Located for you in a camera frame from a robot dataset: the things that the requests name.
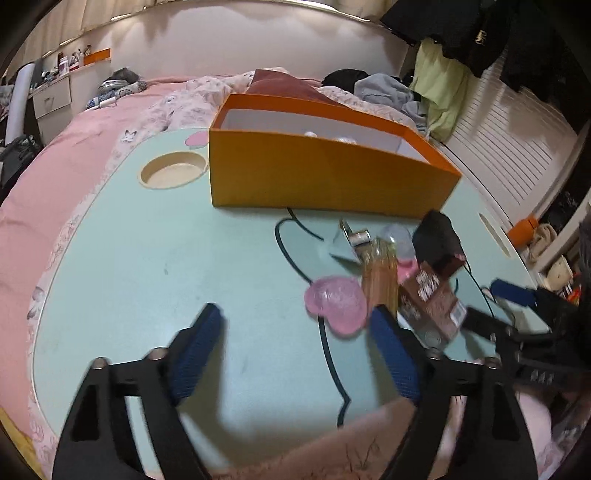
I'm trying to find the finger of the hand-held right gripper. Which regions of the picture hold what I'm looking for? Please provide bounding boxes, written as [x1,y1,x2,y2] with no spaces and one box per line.
[489,278,540,309]
[461,305,551,366]

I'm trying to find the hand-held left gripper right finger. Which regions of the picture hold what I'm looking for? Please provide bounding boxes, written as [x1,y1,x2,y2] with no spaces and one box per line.
[368,304,540,480]

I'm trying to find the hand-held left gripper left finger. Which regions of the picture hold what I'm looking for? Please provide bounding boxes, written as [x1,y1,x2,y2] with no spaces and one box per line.
[51,302,227,480]

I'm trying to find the brown printed packet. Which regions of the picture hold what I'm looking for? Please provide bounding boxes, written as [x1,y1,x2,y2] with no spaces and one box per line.
[397,261,467,354]

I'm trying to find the amber glass bottle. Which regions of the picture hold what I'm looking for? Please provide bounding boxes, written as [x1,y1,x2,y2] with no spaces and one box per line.
[361,236,400,319]

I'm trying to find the pink heart-shaped case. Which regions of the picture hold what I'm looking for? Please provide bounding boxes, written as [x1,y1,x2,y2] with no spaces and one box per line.
[304,276,368,337]

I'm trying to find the orange cardboard box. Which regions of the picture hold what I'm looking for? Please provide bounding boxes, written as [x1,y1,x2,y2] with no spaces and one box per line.
[209,93,462,220]

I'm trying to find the cream plush toy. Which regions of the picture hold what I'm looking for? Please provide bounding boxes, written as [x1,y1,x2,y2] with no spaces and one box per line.
[526,224,561,266]

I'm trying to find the orange bottle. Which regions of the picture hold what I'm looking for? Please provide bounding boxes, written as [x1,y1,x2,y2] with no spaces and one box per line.
[508,218,540,247]

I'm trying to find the red snack packet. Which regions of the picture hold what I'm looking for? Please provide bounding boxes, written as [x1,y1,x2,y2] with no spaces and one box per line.
[561,281,585,305]

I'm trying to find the black pouch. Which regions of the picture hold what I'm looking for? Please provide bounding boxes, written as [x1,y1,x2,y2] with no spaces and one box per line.
[412,210,466,280]

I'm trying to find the clear plastic sphere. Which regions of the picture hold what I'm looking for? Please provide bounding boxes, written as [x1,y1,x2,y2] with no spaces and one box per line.
[381,224,414,259]

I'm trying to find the white slatted panel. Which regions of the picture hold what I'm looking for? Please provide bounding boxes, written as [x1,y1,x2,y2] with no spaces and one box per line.
[434,60,580,232]

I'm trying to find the yellow-green hanging cloth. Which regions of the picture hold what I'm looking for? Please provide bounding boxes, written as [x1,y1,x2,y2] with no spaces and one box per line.
[409,39,472,141]

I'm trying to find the pink bed sheet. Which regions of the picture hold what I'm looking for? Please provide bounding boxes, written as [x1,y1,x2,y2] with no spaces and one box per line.
[0,76,195,480]

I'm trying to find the grey clothing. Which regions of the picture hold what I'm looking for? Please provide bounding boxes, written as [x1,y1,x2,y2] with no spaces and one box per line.
[353,74,432,132]

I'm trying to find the floral pink quilt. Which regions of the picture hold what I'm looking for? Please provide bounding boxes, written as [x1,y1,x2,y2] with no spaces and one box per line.
[111,71,426,153]

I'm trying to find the black hanging clothes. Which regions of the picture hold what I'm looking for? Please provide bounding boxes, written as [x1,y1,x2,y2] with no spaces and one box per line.
[379,0,583,102]

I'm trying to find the black clothing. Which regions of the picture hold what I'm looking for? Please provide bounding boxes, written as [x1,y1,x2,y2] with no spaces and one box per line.
[322,69,384,90]

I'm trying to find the black bag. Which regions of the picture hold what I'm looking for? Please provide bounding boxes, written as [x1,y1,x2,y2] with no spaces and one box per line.
[0,136,44,185]

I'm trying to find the pile of folded clothes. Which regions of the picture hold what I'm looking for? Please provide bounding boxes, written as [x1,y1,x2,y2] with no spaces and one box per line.
[88,68,148,109]

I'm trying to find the white drawer cabinet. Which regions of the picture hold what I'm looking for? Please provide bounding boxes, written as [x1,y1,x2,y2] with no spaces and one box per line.
[30,76,72,118]

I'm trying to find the white rolled tube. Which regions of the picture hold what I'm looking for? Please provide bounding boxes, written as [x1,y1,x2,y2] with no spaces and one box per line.
[4,62,35,148]

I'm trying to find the maroon corduroy pillow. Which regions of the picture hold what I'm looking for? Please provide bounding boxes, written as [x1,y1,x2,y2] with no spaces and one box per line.
[245,68,342,104]

